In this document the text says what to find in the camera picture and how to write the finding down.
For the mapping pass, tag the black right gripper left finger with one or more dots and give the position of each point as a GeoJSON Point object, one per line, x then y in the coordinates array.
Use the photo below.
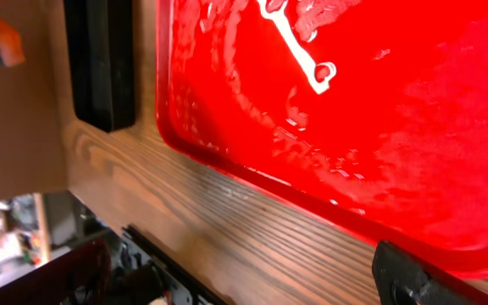
{"type": "Point", "coordinates": [57, 281]}

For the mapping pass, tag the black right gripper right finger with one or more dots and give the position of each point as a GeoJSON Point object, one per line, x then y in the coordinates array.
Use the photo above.
{"type": "Point", "coordinates": [402, 278]}

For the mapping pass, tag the red plastic tray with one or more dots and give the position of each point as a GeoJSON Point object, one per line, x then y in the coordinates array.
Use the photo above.
{"type": "Point", "coordinates": [371, 115]}

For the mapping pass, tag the black rectangular water tray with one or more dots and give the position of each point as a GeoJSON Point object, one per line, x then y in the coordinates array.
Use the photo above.
{"type": "Point", "coordinates": [101, 62]}

